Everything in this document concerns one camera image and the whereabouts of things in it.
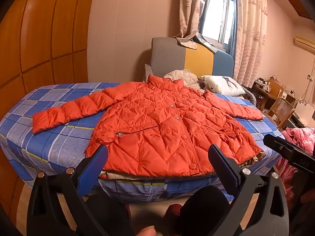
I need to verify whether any wooden wicker chair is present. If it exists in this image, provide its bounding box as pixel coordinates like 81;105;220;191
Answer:
267;97;296;129

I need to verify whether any wooden desk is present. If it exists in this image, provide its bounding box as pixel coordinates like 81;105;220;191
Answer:
252;77;296;111

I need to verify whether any person's right forearm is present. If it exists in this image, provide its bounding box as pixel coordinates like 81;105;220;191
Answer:
292;174;315;236

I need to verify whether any red slipper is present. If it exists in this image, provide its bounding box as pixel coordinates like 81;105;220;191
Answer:
167;203;183;218

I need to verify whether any grey yellow blue headboard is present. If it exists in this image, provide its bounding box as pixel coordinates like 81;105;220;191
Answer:
151;37;234;84

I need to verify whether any bed with blue plaid sheet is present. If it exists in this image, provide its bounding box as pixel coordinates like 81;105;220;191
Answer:
0;82;286;204

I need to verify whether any patterned beige curtain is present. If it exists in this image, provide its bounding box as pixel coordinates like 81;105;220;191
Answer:
179;0;210;40
233;0;268;87

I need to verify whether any window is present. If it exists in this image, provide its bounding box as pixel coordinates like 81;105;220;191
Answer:
199;0;238;54

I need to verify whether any wooden wardrobe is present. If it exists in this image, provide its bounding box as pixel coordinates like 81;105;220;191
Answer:
0;0;99;227

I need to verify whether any white printed pillow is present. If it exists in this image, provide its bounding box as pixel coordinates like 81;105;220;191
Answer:
200;75;245;96

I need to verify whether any pink blanket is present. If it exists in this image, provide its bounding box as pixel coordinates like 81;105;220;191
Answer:
275;126;315;202

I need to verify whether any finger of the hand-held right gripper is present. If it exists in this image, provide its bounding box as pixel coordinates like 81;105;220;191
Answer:
263;134;307;161

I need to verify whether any beige quilted jacket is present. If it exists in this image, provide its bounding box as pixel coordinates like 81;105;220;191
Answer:
164;69;205;90

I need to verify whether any person's left hand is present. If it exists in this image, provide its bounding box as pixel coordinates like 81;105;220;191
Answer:
137;227;156;236

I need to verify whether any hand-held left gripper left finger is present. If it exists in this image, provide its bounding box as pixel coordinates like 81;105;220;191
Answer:
27;145;109;236

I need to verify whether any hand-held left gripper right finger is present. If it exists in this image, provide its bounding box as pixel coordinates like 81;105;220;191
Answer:
208;145;289;236

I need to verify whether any orange quilted puffer jacket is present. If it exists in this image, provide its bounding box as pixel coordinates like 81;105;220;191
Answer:
32;74;265;177

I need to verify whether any wall air conditioner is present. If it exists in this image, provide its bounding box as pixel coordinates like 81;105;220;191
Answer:
293;36;315;53

